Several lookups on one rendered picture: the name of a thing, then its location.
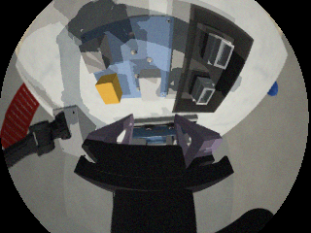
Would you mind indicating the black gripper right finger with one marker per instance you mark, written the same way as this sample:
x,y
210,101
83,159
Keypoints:
x,y
204,141

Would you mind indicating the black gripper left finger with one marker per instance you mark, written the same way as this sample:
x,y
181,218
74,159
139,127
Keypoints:
x,y
110,132

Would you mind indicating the yellow rectangular block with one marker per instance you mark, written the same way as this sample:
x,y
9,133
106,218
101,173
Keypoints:
x,y
109,89

